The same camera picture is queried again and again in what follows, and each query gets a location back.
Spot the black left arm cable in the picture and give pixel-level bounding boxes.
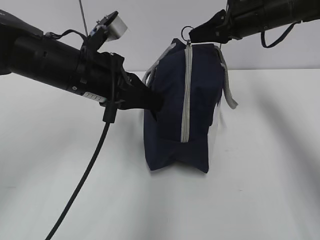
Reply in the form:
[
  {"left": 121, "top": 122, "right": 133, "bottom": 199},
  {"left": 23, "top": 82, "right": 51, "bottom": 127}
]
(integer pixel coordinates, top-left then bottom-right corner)
[{"left": 44, "top": 57, "right": 121, "bottom": 240}]

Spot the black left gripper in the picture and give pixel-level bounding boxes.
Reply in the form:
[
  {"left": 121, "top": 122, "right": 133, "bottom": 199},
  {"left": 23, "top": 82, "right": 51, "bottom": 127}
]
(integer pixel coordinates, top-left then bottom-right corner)
[{"left": 77, "top": 52, "right": 164, "bottom": 112}]

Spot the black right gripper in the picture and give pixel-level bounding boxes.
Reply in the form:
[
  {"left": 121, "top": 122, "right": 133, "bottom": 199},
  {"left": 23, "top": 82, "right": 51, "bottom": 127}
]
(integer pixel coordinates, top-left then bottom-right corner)
[{"left": 189, "top": 7, "right": 243, "bottom": 44}]

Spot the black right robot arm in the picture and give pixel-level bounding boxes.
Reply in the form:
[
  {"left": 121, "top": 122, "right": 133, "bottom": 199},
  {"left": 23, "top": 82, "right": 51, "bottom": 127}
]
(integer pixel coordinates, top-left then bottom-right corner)
[{"left": 189, "top": 0, "right": 320, "bottom": 48}]

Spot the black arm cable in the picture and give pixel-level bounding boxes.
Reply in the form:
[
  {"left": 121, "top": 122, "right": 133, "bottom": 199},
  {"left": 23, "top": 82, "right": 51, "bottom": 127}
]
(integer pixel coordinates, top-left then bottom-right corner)
[
  {"left": 260, "top": 21, "right": 302, "bottom": 49},
  {"left": 44, "top": 57, "right": 121, "bottom": 240}
]

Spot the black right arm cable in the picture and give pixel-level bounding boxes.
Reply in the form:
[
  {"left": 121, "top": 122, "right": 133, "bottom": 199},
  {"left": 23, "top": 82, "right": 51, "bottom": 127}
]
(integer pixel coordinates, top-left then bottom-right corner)
[{"left": 260, "top": 21, "right": 302, "bottom": 49}]

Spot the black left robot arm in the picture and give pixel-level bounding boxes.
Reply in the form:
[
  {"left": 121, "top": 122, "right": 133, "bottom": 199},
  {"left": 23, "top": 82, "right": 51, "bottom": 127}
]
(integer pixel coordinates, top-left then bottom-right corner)
[{"left": 0, "top": 11, "right": 164, "bottom": 112}]

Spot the navy blue lunch bag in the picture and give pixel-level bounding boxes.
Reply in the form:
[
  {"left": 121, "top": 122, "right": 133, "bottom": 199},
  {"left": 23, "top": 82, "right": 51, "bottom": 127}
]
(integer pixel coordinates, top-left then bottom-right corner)
[{"left": 142, "top": 37, "right": 238, "bottom": 174}]

